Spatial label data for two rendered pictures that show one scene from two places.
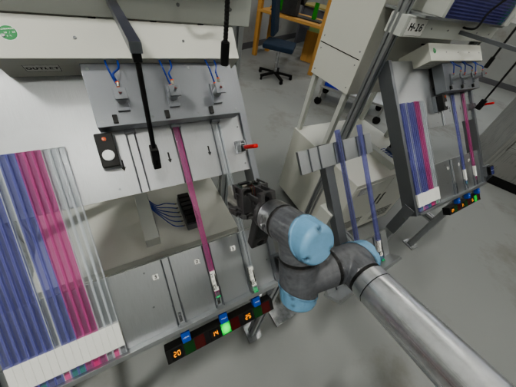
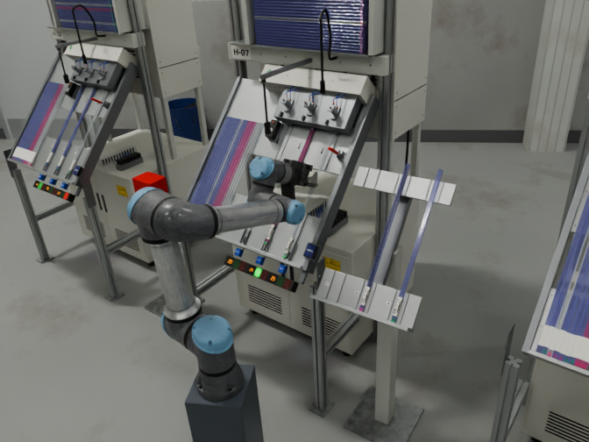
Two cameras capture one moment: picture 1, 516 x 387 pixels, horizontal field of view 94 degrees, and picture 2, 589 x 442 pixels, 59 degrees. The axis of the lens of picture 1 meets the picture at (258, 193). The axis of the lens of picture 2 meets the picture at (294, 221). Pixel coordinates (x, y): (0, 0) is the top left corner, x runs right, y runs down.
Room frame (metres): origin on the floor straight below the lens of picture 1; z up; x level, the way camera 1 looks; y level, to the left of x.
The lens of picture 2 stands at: (-0.05, -1.65, 1.79)
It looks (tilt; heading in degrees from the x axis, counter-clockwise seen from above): 29 degrees down; 75
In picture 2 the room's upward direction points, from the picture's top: 4 degrees counter-clockwise
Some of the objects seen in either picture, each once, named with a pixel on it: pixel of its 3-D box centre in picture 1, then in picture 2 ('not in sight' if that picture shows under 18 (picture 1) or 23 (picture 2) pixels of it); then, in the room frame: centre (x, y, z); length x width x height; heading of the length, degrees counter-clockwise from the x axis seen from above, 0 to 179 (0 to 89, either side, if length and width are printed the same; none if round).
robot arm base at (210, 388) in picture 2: not in sight; (218, 371); (0.00, -0.40, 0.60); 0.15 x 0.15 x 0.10
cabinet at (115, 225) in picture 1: (148, 235); (326, 256); (0.67, 0.53, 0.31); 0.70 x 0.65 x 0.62; 127
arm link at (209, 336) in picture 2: not in sight; (212, 342); (-0.01, -0.40, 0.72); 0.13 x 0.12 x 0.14; 120
